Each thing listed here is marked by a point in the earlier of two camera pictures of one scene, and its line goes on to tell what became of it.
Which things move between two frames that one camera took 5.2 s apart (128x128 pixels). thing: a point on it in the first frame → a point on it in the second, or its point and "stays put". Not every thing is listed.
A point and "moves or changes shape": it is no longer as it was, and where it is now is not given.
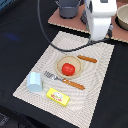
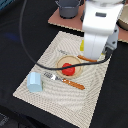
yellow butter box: x=58 y=97 moves or changes shape
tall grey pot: x=68 y=9 stays put
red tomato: x=68 y=69 stays put
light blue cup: x=34 y=82 stays put
